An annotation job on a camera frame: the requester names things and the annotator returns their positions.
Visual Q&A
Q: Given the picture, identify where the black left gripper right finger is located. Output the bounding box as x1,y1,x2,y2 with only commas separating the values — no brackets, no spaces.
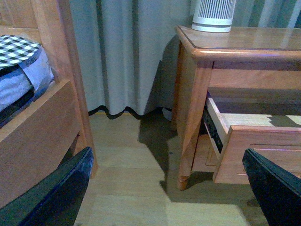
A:
242,148,301,226

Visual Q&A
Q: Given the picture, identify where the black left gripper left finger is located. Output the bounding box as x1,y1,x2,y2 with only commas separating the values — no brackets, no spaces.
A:
0,147,94,226

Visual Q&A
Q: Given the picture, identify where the wooden drawer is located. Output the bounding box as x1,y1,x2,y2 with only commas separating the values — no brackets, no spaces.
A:
192,134,219,172
203,97,301,184

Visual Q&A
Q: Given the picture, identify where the wooden nightstand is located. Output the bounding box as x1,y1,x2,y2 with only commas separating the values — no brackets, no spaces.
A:
172,26,301,190

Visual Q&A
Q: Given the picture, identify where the checkered black white bedding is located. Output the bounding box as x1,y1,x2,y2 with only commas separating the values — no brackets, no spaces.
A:
0,35,41,70

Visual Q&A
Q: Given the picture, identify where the grey pleated curtain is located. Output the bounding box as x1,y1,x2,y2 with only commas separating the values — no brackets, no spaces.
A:
69,0,301,121

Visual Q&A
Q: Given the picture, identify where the white ribbed table lamp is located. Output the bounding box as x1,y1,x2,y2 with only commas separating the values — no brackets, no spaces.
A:
191,0,236,33

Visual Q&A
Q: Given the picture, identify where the wooden bed frame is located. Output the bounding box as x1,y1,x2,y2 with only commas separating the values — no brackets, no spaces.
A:
0,0,94,206

